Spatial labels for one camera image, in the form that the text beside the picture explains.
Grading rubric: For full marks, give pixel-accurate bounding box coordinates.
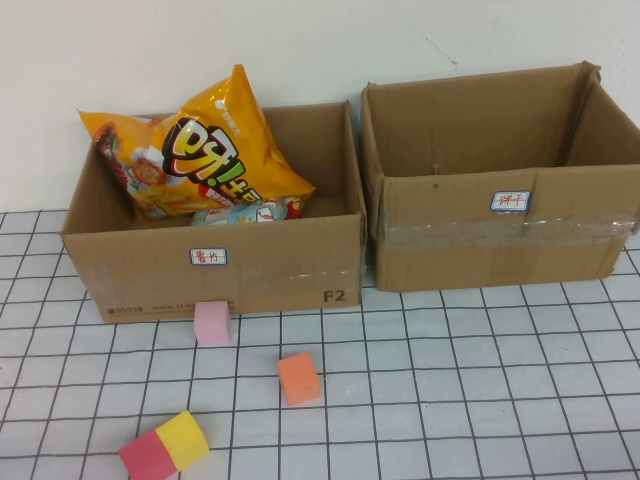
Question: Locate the light pink foam cube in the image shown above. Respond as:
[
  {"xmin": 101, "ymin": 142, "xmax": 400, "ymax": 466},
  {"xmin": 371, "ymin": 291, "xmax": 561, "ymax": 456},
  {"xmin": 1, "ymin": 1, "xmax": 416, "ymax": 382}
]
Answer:
[{"xmin": 193, "ymin": 299, "xmax": 233, "ymax": 346}]

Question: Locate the red foam cube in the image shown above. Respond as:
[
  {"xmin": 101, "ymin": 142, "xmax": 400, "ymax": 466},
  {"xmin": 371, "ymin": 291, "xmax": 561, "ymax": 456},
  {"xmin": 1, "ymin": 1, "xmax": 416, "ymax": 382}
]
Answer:
[{"xmin": 117, "ymin": 430, "xmax": 179, "ymax": 480}]

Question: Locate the light blue snack bag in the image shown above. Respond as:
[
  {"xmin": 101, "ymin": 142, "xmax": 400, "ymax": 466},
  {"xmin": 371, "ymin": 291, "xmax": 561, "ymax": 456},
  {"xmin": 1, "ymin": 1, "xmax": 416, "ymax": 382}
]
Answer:
[{"xmin": 192, "ymin": 194, "xmax": 307, "ymax": 227}]

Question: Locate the cardboard box with F2 print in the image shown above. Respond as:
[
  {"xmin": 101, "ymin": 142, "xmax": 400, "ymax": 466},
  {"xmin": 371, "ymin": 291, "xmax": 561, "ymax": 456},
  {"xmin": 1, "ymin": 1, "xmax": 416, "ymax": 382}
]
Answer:
[{"xmin": 59, "ymin": 101, "xmax": 370, "ymax": 325}]

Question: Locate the orange foam cube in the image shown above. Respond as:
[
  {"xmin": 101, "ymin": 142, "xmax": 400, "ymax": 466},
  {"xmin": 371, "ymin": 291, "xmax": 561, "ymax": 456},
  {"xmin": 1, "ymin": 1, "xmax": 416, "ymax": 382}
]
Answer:
[{"xmin": 277, "ymin": 351, "xmax": 321, "ymax": 407}]

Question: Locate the white label red handwriting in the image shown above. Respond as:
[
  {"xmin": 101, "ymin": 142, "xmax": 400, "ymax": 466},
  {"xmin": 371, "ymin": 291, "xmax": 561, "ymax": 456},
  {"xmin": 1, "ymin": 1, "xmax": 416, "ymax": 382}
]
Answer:
[
  {"xmin": 189, "ymin": 248, "xmax": 230, "ymax": 268},
  {"xmin": 489, "ymin": 190, "xmax": 534, "ymax": 215}
]

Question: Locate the yellow foam cube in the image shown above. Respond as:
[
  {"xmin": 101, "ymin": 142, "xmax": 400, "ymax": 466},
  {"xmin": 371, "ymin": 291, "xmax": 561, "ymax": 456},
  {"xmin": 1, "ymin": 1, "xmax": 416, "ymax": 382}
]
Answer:
[{"xmin": 153, "ymin": 409, "xmax": 210, "ymax": 472}]

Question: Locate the large yellow chips bag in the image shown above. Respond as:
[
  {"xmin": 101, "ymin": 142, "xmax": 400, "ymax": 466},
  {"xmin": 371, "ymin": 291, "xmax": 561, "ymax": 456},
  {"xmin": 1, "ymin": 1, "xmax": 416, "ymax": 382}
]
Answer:
[{"xmin": 77, "ymin": 63, "xmax": 317, "ymax": 224}]

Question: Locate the cardboard box with clear tape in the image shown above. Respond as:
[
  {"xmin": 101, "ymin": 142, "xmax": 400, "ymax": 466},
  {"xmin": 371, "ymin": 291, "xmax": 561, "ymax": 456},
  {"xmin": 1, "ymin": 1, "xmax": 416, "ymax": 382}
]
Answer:
[{"xmin": 359, "ymin": 60, "xmax": 640, "ymax": 294}]

